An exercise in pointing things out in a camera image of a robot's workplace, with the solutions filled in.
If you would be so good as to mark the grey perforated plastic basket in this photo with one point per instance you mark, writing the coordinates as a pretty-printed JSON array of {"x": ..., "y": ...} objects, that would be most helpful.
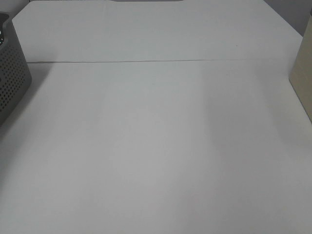
[{"x": 15, "y": 77}]

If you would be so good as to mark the beige box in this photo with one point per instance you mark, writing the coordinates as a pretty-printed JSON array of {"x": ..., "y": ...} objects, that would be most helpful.
[{"x": 301, "y": 74}]

